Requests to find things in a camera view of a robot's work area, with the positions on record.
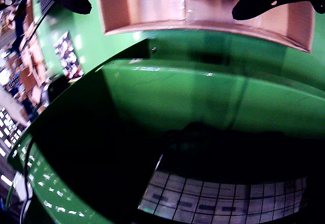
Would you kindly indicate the shallow cardboard tray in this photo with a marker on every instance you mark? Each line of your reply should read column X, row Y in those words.
column 152, row 5

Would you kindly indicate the dark patterned printed card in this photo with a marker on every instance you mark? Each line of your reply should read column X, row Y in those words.
column 69, row 56

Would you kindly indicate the stacked brown cardboard boxes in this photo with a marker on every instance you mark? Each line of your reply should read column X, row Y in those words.
column 29, row 79

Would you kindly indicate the green metal shelf unit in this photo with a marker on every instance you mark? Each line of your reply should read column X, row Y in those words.
column 190, row 94

